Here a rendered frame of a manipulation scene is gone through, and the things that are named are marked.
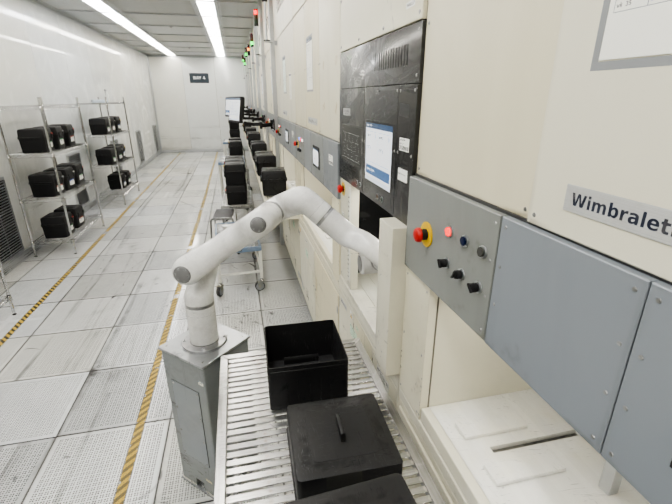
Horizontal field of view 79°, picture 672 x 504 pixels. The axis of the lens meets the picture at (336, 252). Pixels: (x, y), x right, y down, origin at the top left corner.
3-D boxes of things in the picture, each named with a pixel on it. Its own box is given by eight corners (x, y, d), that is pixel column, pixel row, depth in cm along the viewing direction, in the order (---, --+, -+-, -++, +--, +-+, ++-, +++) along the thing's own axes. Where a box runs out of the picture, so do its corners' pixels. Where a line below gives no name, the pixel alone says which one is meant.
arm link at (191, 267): (199, 278, 176) (179, 294, 161) (181, 255, 174) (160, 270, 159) (290, 219, 160) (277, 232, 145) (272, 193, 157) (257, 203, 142)
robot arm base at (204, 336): (172, 344, 178) (166, 307, 172) (206, 325, 193) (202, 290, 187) (202, 358, 169) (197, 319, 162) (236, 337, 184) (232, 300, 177)
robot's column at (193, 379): (180, 477, 204) (157, 346, 177) (222, 439, 226) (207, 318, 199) (221, 505, 190) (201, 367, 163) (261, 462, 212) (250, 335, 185)
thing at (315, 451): (286, 428, 133) (284, 396, 128) (373, 415, 139) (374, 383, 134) (296, 513, 106) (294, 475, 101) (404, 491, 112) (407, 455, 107)
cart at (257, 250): (215, 261, 473) (211, 220, 456) (261, 256, 486) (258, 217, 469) (216, 298, 385) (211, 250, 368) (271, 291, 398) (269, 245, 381)
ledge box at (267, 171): (260, 190, 453) (259, 166, 444) (286, 189, 458) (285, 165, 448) (261, 196, 425) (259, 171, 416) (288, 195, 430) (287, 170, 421)
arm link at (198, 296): (179, 309, 170) (171, 255, 161) (200, 289, 187) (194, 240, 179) (206, 311, 168) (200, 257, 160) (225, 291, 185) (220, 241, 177)
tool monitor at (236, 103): (229, 129, 476) (226, 96, 463) (273, 129, 487) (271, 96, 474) (229, 132, 439) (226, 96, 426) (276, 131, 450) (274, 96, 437)
